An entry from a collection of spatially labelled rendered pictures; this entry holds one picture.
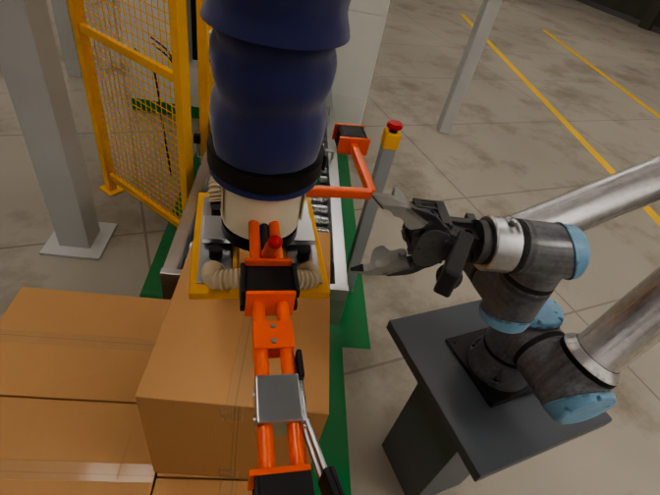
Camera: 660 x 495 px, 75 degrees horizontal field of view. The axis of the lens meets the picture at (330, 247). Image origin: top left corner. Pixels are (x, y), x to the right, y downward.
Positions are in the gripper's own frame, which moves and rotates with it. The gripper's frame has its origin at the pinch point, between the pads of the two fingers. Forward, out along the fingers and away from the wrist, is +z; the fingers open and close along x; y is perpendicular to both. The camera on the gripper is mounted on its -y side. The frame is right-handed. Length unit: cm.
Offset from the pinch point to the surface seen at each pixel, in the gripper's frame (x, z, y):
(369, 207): -80, -34, 118
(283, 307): -14.7, 9.9, -2.2
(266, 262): -13.3, 13.3, 6.5
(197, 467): -79, 25, -3
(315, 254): -26.3, 2.3, 23.6
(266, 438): -14.8, 11.2, -23.7
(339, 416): -140, -26, 42
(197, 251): -26.6, 28.2, 21.4
